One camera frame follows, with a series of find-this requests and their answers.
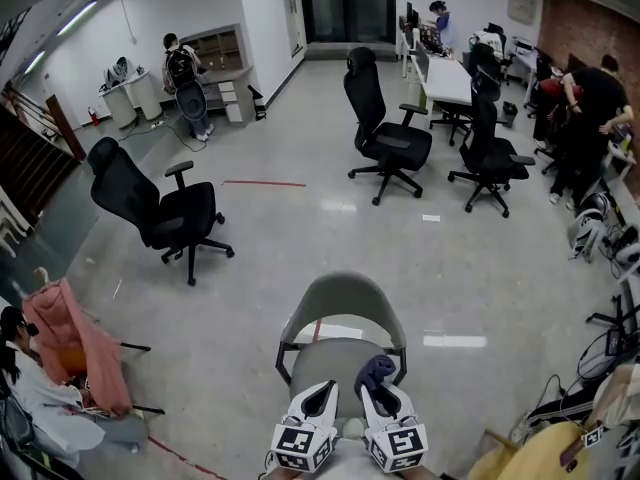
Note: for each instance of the person's beige trousers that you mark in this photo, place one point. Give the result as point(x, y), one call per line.
point(350, 463)

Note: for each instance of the black waste bin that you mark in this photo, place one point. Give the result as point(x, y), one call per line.
point(510, 115)

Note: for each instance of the yellow wooden stool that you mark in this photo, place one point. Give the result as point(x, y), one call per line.
point(540, 448)

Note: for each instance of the person's right forearm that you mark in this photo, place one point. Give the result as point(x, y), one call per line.
point(415, 475)

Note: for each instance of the black garment rack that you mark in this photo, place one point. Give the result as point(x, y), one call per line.
point(135, 346)

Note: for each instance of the dark blue wiping cloth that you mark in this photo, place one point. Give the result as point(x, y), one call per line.
point(377, 368)

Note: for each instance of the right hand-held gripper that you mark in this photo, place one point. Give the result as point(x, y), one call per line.
point(400, 443)

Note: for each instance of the long white desk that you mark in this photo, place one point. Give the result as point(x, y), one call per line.
point(450, 80)

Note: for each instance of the person's left forearm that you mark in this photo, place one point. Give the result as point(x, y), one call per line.
point(285, 475)

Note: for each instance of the wooden staircase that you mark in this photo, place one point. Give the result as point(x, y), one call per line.
point(30, 168)

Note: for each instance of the white floor paper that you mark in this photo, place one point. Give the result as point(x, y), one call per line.
point(431, 218)

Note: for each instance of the black striped garment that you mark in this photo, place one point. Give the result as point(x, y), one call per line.
point(565, 410)

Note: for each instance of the red floor tape strip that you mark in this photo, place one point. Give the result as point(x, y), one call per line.
point(318, 330)
point(265, 184)

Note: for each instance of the grey-green armchair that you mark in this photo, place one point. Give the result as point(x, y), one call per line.
point(345, 288)

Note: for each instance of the pink garment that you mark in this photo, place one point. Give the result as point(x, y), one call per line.
point(95, 358)

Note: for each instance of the black computer monitor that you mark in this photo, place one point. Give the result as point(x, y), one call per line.
point(412, 13)

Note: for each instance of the grey wall panel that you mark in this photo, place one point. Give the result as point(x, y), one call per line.
point(522, 5)

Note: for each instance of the white drawer cabinet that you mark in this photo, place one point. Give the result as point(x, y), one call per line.
point(230, 103)

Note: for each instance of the ceiling strip lights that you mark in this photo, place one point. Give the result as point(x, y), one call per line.
point(77, 16)

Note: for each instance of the wooden cubby shelf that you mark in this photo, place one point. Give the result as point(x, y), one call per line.
point(220, 48)

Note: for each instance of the grey and white gear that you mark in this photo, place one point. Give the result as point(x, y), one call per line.
point(119, 70)

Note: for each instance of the white power strip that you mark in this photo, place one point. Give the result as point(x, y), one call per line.
point(157, 124)

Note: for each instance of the grey and white backpack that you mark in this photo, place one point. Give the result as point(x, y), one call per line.
point(587, 228)

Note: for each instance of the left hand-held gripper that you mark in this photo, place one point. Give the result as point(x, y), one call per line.
point(295, 443)

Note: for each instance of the black office chair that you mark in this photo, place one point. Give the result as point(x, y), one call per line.
point(487, 143)
point(495, 43)
point(485, 63)
point(125, 188)
point(365, 98)

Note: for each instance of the black double door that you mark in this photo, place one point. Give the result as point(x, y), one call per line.
point(325, 13)

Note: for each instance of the white round pedestal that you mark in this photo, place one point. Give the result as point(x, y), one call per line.
point(120, 108)
point(147, 98)

